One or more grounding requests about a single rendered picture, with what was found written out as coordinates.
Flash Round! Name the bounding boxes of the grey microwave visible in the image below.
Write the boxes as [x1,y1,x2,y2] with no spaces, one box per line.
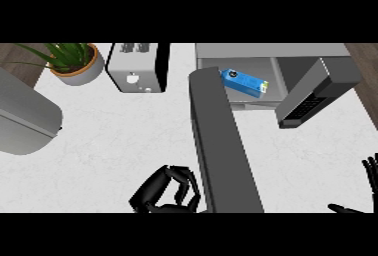
[195,42,365,130]

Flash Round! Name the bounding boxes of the silver toaster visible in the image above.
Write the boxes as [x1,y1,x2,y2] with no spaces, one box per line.
[105,42,171,94]

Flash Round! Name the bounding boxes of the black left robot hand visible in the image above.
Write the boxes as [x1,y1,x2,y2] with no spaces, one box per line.
[127,164,202,214]

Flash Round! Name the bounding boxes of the grey rounded appliance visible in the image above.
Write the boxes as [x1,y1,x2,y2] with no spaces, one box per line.
[0,66,65,157]

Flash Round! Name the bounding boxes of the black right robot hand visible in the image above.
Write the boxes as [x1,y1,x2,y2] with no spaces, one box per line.
[326,154,378,214]

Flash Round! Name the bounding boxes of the green potted plant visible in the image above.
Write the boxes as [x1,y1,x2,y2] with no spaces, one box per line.
[6,42,106,87]

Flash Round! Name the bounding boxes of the blue milk carton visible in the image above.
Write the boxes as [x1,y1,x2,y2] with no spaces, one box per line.
[219,68,270,99]

